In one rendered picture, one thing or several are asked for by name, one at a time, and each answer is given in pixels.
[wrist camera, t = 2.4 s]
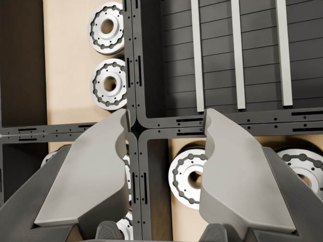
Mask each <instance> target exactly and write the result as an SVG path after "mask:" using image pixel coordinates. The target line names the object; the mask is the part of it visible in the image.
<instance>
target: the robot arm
mask: <svg viewBox="0 0 323 242"><path fill-rule="evenodd" d="M129 132H131V127H130V111H129V109H119V110H117V111H116V112H114V113H112V114H111V115H109V116H108V117H106V118H104V119H103V120H101V121H99V122H98V123H96V124H95V125H93V126H92V127H90V128H89V129H87V130H86V131H85V132H84V133H82V134H81V135H80V136H79V137H78V138H77V139H76V140H75V141H74V142H73V143H72V144H71V145H67V146H63V147H62V148H61V149H60V150H59V151H58V152H57V153H56V154H54V155H53V156H52V157H51V158H50V159H49V160H48V161H47V162H46V163H45V164H44V165H43V166H42V167H41V168H40V169H39V170H38V171H37V172H36V173H35V174H34V175H33V176H32V177H31V178H29V179H28V180H27V181H26V182H25V183H24V184H23V185H22V186H21V187H20V188H19V189H18V190H17V191H16V192H15V193H14V194H13V195H12V196H11V197H10V198H9V199H8V200H7V201H6V202H5V204H4V205H3V206H2V207H1V208H0V242H175V241H141V240H123V237H122V235H121V233H120V231H119V228H118V226H117V222H119V221H120V220H121V219H123V218H124V217H125V216H126V215H127V213H128V211H129V188H128V182H127V175H126V169H125V163H124V162H123V161H122V160H123V158H124V157H125V155H126V154H127V149H126V142H125V137H126V136H127V134H128V133H129ZM202 132H203V133H205V135H206V136H207V137H206V145H205V156H206V157H207V158H208V160H207V161H206V162H205V163H204V164H203V171H202V179H201V187H200V197H199V214H200V216H201V217H202V218H203V219H204V220H205V221H206V222H207V223H209V224H208V225H207V227H206V228H205V230H204V232H203V234H202V236H201V238H200V239H199V241H198V242H323V200H322V199H321V198H320V197H319V196H318V194H317V193H316V192H315V191H314V190H313V189H312V188H311V187H309V186H308V185H307V184H306V183H305V182H304V181H303V179H302V178H301V177H299V176H298V175H297V174H296V173H295V172H294V171H293V170H292V169H291V168H290V167H289V166H288V165H287V164H286V163H285V162H284V161H283V160H282V159H281V158H280V157H279V156H278V155H277V154H276V153H275V152H274V151H273V150H272V149H271V148H270V147H263V146H262V145H261V144H260V143H259V142H258V141H257V140H256V139H255V138H254V137H253V136H252V135H251V134H250V133H249V132H247V131H246V130H245V129H244V128H242V127H241V126H239V125H238V124H236V123H235V122H233V121H232V120H230V119H229V118H227V117H226V116H224V115H223V114H221V113H219V112H218V111H216V110H215V109H204V118H203V128H202Z"/></svg>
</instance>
